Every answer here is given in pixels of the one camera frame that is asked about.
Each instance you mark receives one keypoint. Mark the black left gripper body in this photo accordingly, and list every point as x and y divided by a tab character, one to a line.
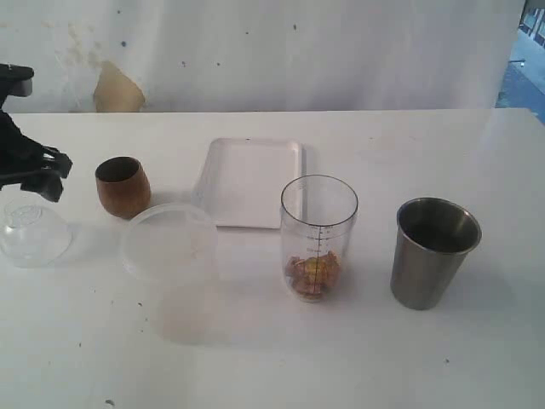
21	157

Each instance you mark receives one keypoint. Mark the brown wooden cup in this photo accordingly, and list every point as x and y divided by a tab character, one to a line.
122	186

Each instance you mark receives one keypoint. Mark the clear dome shaker lid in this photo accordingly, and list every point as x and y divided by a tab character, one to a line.
32	235

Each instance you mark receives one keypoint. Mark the translucent plastic lidded container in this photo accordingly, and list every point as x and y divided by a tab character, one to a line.
171	249

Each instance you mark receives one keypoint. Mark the wooden block pieces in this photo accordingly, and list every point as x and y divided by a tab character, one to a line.
294	273

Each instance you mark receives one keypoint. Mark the stainless steel tumbler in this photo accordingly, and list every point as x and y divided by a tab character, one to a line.
433	239

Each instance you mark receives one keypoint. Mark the white rectangular tray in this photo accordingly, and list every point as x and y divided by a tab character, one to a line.
242	179

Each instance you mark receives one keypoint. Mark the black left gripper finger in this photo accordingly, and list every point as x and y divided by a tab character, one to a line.
47	185
55	163

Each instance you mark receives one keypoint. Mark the clear graduated shaker cup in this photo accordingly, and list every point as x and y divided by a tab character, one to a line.
317	215

